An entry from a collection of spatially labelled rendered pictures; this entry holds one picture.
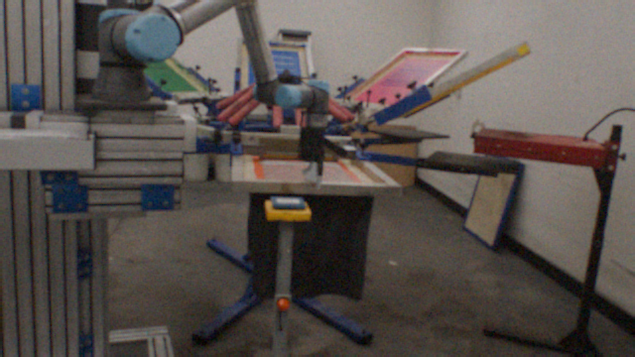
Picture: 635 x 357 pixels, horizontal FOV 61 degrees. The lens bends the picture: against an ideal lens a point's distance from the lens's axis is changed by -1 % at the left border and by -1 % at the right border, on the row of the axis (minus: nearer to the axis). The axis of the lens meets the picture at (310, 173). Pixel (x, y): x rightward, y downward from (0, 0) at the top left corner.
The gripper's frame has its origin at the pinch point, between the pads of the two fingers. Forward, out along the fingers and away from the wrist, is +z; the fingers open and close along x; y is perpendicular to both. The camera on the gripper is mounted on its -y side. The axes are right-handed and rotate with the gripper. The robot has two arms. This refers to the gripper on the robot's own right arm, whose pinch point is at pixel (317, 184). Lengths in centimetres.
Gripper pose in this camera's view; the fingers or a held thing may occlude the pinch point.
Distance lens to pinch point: 186.7
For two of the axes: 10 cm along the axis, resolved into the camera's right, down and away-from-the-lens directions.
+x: 1.3, 2.0, -9.7
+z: -0.7, 9.8, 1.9
